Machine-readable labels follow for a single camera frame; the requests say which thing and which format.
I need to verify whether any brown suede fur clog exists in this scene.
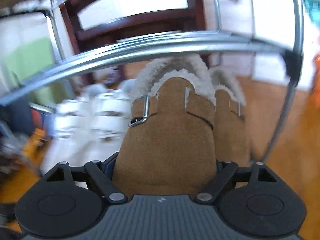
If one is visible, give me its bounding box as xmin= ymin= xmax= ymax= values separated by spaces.
xmin=112 ymin=54 xmax=216 ymax=197
xmin=209 ymin=67 xmax=250 ymax=167

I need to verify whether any white chunky sneaker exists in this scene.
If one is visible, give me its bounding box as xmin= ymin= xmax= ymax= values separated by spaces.
xmin=41 ymin=79 xmax=135 ymax=173

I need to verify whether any orange and white bag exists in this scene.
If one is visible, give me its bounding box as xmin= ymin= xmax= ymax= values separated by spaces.
xmin=312 ymin=54 xmax=320 ymax=101

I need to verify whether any metal shoe rack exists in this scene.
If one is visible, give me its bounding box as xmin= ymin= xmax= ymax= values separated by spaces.
xmin=1 ymin=0 xmax=304 ymax=162

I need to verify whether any dark wooden table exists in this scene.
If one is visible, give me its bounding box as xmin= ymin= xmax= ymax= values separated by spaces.
xmin=59 ymin=0 xmax=206 ymax=54

